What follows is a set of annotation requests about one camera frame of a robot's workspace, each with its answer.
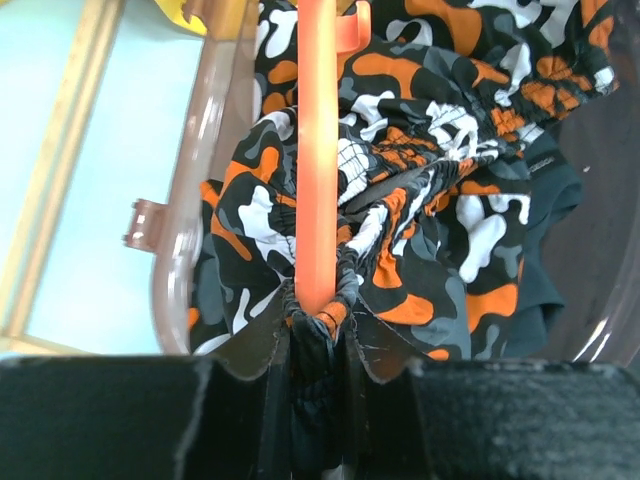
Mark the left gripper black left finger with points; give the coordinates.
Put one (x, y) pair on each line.
(224, 415)

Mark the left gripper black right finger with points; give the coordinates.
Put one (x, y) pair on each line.
(413, 418)

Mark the orange black camouflage shorts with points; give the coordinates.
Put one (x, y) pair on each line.
(446, 182)

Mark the orange hanger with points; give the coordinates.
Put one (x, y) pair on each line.
(322, 37)

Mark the dark navy shorts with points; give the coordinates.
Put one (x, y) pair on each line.
(545, 240)

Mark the translucent pink laundry basket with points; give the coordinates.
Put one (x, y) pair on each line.
(593, 256)

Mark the wooden clothes rack frame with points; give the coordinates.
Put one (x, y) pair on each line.
(51, 176)

